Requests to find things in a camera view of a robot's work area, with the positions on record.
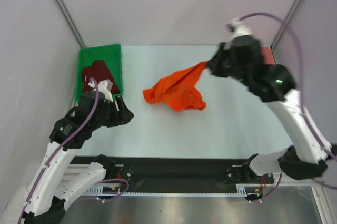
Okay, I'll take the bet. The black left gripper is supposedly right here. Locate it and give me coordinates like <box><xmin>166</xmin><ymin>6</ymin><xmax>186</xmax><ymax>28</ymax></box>
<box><xmin>91</xmin><ymin>94</ymin><xmax>134</xmax><ymax>130</ymax></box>

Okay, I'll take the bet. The orange t-shirt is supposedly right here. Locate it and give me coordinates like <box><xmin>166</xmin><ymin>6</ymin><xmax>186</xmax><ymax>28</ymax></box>
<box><xmin>143</xmin><ymin>61</ymin><xmax>207</xmax><ymax>112</ymax></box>

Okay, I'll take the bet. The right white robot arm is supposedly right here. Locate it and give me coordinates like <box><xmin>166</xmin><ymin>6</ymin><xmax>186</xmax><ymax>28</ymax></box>
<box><xmin>206</xmin><ymin>35</ymin><xmax>336</xmax><ymax>182</ymax></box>

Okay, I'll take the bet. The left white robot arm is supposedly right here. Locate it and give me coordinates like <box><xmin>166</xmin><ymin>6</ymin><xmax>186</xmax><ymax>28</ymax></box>
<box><xmin>1</xmin><ymin>91</ymin><xmax>134</xmax><ymax>223</ymax></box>

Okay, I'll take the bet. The folded pink t-shirt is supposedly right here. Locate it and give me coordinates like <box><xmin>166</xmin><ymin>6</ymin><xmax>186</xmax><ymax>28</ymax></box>
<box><xmin>261</xmin><ymin>46</ymin><xmax>275</xmax><ymax>65</ymax></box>

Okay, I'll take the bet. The dark red t-shirt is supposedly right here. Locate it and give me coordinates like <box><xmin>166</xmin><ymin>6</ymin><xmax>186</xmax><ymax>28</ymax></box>
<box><xmin>82</xmin><ymin>60</ymin><xmax>120</xmax><ymax>95</ymax></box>

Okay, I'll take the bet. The green plastic bin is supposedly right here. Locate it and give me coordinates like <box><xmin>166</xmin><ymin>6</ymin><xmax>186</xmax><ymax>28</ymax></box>
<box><xmin>74</xmin><ymin>44</ymin><xmax>124</xmax><ymax>102</ymax></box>

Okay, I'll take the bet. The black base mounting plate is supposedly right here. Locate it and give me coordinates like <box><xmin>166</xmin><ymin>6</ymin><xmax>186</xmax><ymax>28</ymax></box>
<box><xmin>71</xmin><ymin>154</ymin><xmax>274</xmax><ymax>194</ymax></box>

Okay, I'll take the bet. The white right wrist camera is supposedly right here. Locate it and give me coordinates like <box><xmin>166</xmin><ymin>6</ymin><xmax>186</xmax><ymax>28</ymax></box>
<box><xmin>227</xmin><ymin>18</ymin><xmax>252</xmax><ymax>39</ymax></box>

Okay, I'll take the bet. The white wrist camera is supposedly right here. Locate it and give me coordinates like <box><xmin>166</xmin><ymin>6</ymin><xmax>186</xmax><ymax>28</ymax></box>
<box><xmin>88</xmin><ymin>80</ymin><xmax>114</xmax><ymax>102</ymax></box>
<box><xmin>227</xmin><ymin>18</ymin><xmax>252</xmax><ymax>39</ymax></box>

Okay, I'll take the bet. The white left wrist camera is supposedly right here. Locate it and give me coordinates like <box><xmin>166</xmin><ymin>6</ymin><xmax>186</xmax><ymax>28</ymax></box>
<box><xmin>88</xmin><ymin>80</ymin><xmax>114</xmax><ymax>102</ymax></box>

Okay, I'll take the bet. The aluminium frame rail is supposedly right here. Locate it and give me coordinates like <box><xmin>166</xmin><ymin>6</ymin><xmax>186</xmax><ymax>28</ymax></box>
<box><xmin>56</xmin><ymin>164</ymin><xmax>337</xmax><ymax>190</ymax></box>

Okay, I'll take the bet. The white slotted cable duct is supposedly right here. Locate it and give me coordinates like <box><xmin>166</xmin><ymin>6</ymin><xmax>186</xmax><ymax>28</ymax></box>
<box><xmin>48</xmin><ymin>184</ymin><xmax>264</xmax><ymax>197</ymax></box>

